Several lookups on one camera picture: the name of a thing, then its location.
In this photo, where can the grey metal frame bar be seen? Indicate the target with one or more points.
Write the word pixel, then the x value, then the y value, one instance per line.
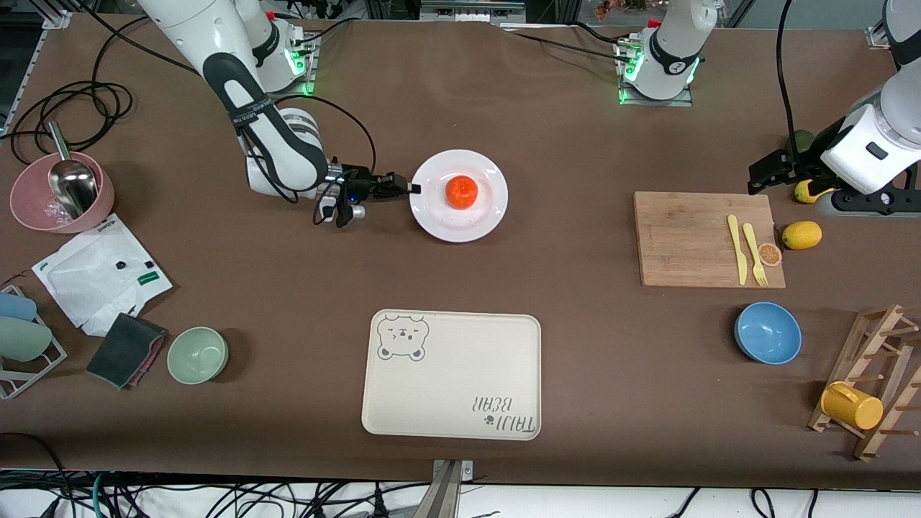
pixel 471 11

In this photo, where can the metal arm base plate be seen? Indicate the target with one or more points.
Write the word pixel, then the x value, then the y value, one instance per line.
pixel 655 102
pixel 291 90

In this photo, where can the brown table cover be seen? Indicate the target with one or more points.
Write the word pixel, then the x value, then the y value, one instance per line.
pixel 288 252

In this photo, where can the white plastic bag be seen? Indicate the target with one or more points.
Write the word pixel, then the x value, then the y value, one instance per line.
pixel 93 277

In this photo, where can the light blue cup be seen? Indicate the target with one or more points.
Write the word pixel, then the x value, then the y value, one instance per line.
pixel 16 307

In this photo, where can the wooden cutting board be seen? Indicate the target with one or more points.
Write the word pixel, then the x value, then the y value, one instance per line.
pixel 683 237

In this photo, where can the orange fruit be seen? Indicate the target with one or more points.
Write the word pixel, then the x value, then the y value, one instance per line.
pixel 461 192

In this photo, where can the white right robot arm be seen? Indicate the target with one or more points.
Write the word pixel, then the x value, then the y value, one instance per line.
pixel 277 144

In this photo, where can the aluminium corner bracket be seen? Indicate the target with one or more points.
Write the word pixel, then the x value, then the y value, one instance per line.
pixel 879 37

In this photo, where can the wooden cup rack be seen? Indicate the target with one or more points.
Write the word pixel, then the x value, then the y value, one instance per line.
pixel 870 439

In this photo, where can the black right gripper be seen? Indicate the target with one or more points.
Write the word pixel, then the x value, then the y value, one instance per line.
pixel 360 183

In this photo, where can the dark grey folded cloth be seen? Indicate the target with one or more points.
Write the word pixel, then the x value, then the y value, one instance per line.
pixel 122 351

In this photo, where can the yellow plastic knife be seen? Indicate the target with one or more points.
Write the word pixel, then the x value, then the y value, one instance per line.
pixel 737 252

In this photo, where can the metal table edge bracket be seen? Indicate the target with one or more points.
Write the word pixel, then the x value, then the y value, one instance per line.
pixel 450 489

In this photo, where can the blue bowl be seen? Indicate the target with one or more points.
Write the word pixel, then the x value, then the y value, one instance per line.
pixel 768 333

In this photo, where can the pale green bowl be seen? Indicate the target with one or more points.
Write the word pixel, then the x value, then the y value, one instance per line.
pixel 197 355

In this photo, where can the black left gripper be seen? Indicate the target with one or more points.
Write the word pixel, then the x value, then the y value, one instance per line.
pixel 804 159

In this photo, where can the white round plate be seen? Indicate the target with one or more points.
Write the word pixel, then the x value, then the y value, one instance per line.
pixel 460 226

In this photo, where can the pale green cup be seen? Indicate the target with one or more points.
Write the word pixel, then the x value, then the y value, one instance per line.
pixel 21 339

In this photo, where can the clear crumpled plastic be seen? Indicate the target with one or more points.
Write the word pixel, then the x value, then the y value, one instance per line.
pixel 56 212

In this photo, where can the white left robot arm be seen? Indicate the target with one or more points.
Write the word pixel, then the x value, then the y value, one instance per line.
pixel 665 50

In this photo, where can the pink bowl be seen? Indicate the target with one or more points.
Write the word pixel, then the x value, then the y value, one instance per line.
pixel 29 205

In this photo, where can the dark green avocado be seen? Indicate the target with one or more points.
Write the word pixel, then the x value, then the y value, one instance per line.
pixel 800 140

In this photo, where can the yellow lemon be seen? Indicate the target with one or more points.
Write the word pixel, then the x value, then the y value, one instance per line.
pixel 801 235
pixel 804 193

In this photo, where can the beige bear print tray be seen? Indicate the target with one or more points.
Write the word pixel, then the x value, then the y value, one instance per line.
pixel 453 381

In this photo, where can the metal scoop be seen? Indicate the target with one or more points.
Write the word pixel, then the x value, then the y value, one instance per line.
pixel 73 188

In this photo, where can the yellow plastic fork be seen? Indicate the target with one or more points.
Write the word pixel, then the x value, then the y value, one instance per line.
pixel 752 248

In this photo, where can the yellow mug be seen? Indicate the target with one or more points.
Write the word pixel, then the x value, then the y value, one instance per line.
pixel 853 406

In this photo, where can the toy orange slice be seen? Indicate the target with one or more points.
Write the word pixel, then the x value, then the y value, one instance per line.
pixel 770 255

